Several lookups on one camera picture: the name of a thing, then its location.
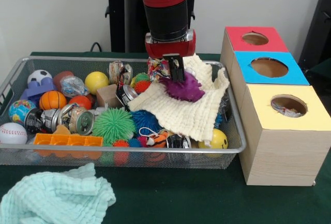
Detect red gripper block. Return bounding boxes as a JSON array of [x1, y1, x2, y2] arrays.
[[144, 29, 197, 83]]

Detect colourful dotted cloth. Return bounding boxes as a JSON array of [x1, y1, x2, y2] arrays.
[[147, 57, 172, 82]]

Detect purple spiky hedgehog toy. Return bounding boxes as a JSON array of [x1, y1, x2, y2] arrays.
[[159, 73, 206, 103]]

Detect cream knitted cloth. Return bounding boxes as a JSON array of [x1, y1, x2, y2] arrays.
[[128, 54, 230, 142]]

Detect multicoloured frayed cloth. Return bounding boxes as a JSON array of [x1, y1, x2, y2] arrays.
[[271, 101, 303, 118]]

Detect light blue muslin cloth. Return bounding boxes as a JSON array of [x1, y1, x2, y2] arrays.
[[0, 163, 116, 224]]

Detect wooden box with three holes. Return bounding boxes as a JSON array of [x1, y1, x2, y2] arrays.
[[219, 26, 331, 186]]

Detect yellow smiley ball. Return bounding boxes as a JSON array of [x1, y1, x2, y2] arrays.
[[198, 128, 229, 150]]

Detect plain yellow ball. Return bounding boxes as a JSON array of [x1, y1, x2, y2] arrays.
[[84, 71, 110, 95]]

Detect green spiky ball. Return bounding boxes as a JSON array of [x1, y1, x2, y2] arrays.
[[92, 108, 136, 145]]

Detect red rubber ball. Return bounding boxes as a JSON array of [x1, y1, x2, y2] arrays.
[[68, 95, 93, 110]]

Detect orange basketball toy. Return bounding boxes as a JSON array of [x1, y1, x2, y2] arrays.
[[39, 91, 67, 110]]

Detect orange plastic tray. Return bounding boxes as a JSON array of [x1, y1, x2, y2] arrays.
[[33, 133, 103, 158]]

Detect black and white soccer ball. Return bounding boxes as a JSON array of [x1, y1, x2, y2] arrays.
[[27, 69, 53, 85]]

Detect white baseball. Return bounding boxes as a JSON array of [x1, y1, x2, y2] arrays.
[[0, 122, 28, 145]]

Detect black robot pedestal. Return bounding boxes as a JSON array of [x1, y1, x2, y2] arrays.
[[103, 0, 209, 54]]

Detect black looped cable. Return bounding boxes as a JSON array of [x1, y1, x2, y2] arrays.
[[89, 41, 104, 53]]

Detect wire mesh bin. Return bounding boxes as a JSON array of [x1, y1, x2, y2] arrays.
[[0, 55, 247, 169]]

